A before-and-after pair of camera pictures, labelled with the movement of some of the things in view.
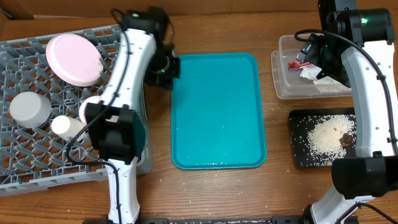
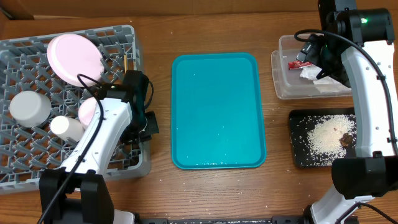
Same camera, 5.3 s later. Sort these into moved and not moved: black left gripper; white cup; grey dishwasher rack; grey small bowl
Moved: black left gripper
Not moved: grey small bowl; grey dishwasher rack; white cup
